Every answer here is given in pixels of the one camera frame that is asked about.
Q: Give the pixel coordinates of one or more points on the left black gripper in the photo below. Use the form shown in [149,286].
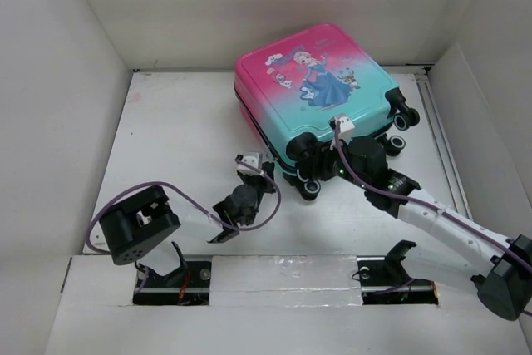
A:
[263,179]

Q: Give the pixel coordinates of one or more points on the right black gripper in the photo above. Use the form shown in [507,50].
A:
[320,158]

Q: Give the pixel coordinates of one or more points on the teal pink suitcase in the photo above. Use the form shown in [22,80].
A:
[296,85]

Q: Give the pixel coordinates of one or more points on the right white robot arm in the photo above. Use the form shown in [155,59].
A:
[500,267]

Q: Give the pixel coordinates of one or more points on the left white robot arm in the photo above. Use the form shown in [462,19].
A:
[139,224]

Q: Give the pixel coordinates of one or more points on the white foam cover plate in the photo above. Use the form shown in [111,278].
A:
[309,281]

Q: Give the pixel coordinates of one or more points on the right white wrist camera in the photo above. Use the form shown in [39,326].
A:
[342,126]

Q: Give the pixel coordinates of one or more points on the aluminium frame rail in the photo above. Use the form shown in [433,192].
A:
[458,194]

